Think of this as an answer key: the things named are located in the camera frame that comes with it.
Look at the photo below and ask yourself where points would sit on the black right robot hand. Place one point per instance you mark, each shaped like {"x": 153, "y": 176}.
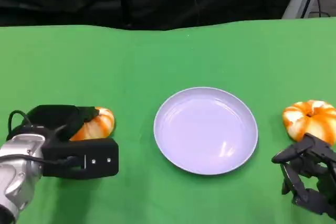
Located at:
{"x": 296, "y": 149}

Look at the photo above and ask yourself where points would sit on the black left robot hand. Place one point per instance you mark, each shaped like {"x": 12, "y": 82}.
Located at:
{"x": 52, "y": 119}

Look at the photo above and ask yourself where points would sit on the orange white toy bread roll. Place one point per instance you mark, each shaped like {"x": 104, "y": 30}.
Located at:
{"x": 315, "y": 123}
{"x": 102, "y": 127}

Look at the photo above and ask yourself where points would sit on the green table cloth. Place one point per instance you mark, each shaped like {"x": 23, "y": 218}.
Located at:
{"x": 131, "y": 77}

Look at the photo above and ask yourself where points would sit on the lilac plate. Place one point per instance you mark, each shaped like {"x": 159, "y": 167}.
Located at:
{"x": 204, "y": 129}

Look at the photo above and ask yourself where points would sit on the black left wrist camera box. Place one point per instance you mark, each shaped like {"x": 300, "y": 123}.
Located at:
{"x": 99, "y": 161}

